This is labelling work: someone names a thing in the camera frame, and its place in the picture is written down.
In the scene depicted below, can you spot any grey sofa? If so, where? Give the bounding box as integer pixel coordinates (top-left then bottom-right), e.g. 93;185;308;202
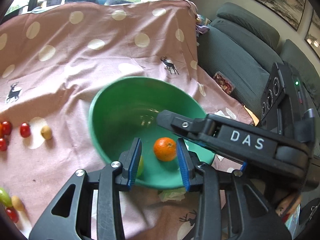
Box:
196;2;320;130

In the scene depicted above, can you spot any red snack packet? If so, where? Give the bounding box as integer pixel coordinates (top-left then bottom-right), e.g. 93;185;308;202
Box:
214;71;235;95

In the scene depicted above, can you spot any framed landscape painting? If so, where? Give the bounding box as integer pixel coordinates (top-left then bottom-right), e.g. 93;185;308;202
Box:
247;0;307;32
304;9;320;48

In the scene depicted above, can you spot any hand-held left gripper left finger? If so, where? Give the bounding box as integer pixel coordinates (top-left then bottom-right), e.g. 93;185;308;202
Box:
29;137;143;240

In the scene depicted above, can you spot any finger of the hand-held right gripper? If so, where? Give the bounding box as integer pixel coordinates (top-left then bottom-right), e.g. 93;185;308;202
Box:
184;138;248;171
156;109;279;160

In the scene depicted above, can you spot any green plastic bowl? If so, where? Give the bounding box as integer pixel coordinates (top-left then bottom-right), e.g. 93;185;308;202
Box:
89;76;215;190

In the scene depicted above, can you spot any person's right hand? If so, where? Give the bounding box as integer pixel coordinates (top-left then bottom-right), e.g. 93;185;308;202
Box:
276;192;302;222

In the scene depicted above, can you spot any small brown kiwi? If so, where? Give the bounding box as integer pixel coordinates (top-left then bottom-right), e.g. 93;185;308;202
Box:
11;196;25;212
41;126;53;140

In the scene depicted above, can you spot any green citrus fruit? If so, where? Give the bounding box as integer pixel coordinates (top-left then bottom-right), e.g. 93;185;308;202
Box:
0;187;13;208
136;155;145;178

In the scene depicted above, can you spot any pink polka-dot deer blanket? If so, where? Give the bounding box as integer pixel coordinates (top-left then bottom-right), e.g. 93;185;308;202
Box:
0;0;260;240

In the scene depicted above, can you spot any purple patterned cloth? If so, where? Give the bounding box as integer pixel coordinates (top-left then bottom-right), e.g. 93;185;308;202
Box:
195;15;210;34

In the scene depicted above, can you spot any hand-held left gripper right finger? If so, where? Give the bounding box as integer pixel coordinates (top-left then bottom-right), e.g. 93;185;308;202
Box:
176;138;292;240

